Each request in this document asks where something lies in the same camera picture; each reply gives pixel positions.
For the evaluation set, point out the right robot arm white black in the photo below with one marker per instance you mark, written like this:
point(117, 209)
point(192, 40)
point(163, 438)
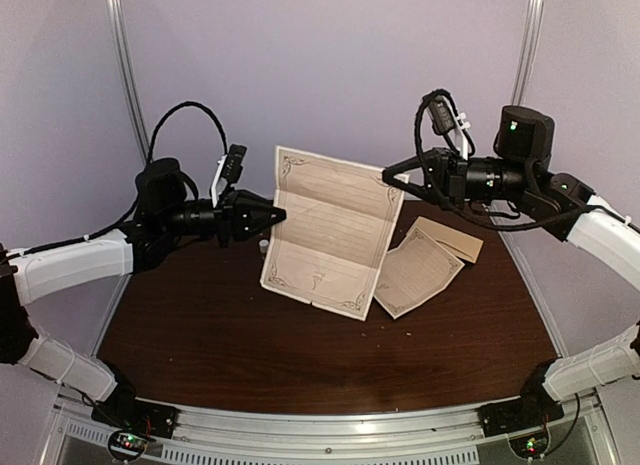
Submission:
point(512, 191)

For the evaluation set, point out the right aluminium frame post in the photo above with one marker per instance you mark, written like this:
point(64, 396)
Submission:
point(529, 45)

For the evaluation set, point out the front aluminium slotted rail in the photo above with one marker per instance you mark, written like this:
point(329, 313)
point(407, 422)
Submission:
point(450, 435)

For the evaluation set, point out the left round circuit board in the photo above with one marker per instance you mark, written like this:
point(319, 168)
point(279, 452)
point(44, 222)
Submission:
point(126, 446)

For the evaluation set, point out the right round circuit board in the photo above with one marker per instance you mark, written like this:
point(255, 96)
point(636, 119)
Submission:
point(529, 446)

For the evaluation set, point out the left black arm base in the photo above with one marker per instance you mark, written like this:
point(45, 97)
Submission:
point(124, 410)

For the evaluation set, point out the left aluminium frame post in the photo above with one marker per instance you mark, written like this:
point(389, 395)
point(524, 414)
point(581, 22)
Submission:
point(123, 57)

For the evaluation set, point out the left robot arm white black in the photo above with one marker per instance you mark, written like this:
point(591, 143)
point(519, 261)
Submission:
point(161, 216)

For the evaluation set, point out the brown kraft envelope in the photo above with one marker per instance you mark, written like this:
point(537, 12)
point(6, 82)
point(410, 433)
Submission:
point(464, 246)

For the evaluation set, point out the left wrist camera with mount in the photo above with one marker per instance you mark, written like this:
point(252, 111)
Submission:
point(228, 171)

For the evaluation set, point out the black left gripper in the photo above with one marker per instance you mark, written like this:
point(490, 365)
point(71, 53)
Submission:
point(233, 218)

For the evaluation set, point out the ornate letter sheet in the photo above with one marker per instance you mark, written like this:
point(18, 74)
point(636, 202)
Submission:
point(340, 218)
point(414, 272)

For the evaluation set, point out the round circuit board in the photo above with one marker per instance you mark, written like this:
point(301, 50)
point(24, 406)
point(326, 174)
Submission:
point(126, 446)
point(529, 446)

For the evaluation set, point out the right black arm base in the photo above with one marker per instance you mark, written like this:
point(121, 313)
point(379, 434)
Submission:
point(532, 408)

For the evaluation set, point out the aluminium frame post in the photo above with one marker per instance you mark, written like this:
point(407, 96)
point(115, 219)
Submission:
point(123, 57)
point(529, 45)

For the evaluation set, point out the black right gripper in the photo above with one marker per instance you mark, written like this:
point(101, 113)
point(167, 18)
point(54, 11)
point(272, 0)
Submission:
point(445, 177)

